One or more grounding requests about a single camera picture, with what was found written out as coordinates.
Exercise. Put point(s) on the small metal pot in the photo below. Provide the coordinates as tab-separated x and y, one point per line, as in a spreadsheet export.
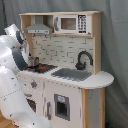
33	61

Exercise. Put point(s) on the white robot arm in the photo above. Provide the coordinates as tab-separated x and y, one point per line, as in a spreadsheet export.
14	52

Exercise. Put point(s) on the wooden toy kitchen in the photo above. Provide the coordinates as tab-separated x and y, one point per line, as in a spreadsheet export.
87	98

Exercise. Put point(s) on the black toy faucet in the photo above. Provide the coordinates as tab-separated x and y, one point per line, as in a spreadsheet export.
83	56

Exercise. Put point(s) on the grey toy sink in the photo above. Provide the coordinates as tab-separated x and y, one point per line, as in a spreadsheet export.
71	74

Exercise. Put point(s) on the black toy stovetop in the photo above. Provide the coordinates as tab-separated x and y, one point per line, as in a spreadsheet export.
41	68

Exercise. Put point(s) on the red right stove knob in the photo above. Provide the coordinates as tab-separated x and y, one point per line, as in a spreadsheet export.
33	84

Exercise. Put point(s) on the grey ice dispenser panel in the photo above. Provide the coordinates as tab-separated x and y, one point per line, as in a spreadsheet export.
62	106

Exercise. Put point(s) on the white toy microwave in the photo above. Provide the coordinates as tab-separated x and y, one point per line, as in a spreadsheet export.
70	23

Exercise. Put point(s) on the grey range hood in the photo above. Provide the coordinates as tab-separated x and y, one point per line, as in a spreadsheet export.
38	27

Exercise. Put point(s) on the grey cupboard door handle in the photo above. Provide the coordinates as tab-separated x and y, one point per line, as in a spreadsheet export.
49	110

